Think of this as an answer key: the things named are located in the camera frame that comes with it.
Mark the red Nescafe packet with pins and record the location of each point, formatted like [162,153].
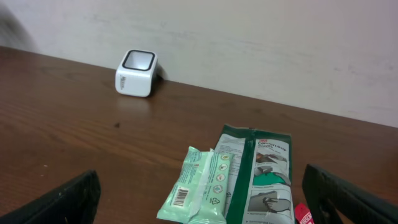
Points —
[303,214]

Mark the white barcode scanner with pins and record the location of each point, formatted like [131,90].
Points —
[136,72]

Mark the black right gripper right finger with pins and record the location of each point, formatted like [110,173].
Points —
[328,195]

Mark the green 3M glove package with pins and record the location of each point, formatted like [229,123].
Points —
[260,177]

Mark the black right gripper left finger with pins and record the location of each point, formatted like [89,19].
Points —
[75,201]

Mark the white green small packet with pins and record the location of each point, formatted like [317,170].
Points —
[199,194]

